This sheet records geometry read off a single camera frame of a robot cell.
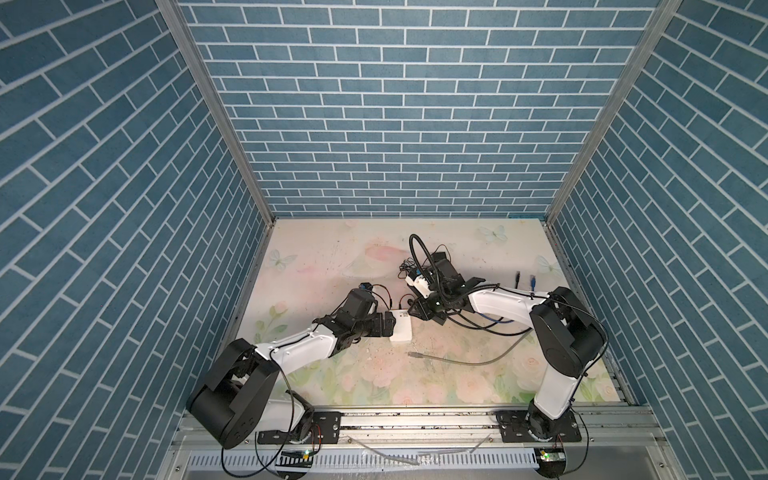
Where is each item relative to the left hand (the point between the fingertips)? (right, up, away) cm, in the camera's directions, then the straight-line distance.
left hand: (385, 321), depth 89 cm
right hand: (+8, +4, +2) cm, 9 cm away
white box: (+5, -3, 0) cm, 6 cm away
